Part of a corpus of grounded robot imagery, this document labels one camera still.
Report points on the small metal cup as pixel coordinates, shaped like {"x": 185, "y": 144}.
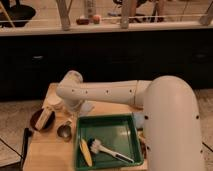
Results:
{"x": 64, "y": 132}

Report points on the light blue cloth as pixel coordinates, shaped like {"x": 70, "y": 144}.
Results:
{"x": 86, "y": 108}

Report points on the beige bread slice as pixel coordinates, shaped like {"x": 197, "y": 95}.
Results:
{"x": 44, "y": 117}

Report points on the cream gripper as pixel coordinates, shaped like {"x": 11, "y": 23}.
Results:
{"x": 74, "y": 109}

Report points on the white dish brush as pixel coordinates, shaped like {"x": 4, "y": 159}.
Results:
{"x": 95, "y": 146}

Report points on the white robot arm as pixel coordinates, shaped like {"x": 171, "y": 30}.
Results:
{"x": 172, "y": 126}

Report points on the green plastic tray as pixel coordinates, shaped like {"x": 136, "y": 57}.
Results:
{"x": 116, "y": 132}

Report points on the wooden table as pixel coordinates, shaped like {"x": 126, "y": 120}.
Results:
{"x": 48, "y": 152}

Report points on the yellow corn cob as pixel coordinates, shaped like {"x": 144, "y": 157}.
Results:
{"x": 85, "y": 151}

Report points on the black handle tool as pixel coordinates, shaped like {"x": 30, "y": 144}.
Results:
{"x": 26, "y": 136}

